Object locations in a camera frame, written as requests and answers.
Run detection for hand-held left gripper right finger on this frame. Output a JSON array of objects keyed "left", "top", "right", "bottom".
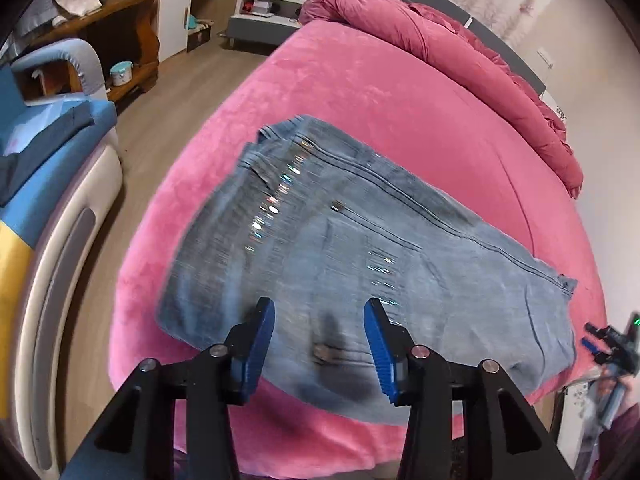
[{"left": 363, "top": 297, "right": 576, "bottom": 480}]

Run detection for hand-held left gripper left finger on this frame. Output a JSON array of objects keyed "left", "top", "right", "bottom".
[{"left": 62, "top": 297, "right": 277, "bottom": 480}]

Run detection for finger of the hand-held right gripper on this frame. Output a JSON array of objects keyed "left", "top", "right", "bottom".
[{"left": 581, "top": 322, "right": 617, "bottom": 367}]

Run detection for light blue denim pants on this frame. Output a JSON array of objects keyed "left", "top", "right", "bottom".
[{"left": 156, "top": 114, "right": 578, "bottom": 426}]

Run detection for person's right forearm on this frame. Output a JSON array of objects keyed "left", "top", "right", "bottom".
[{"left": 597, "top": 402, "right": 640, "bottom": 480}]

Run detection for white floral cabinet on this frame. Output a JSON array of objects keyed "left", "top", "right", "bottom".
[{"left": 552, "top": 375, "right": 608, "bottom": 466}]

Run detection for blue and beige sofa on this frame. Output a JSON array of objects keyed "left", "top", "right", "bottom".
[{"left": 0, "top": 37, "right": 125, "bottom": 471}]

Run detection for bed with pink sheet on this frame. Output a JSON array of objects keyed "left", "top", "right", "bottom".
[{"left": 107, "top": 20, "right": 608, "bottom": 478}]

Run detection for dark blue folded cloth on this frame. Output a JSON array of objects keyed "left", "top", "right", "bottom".
[{"left": 0, "top": 105, "right": 96, "bottom": 206}]

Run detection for teal pot with lid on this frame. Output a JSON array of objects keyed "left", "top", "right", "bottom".
[{"left": 109, "top": 60, "right": 135, "bottom": 87}]

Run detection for red duvet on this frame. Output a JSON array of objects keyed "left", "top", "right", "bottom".
[{"left": 298, "top": 0, "right": 585, "bottom": 200}]

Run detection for white and grey nightstand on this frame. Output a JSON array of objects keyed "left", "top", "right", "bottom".
[{"left": 227, "top": 0, "right": 321, "bottom": 51}]

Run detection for white and wood wardrobe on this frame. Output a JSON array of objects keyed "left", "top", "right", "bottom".
[{"left": 157, "top": 0, "right": 261, "bottom": 58}]

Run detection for brown wooden desk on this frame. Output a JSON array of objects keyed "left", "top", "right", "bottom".
[{"left": 15, "top": 0, "right": 163, "bottom": 106}]

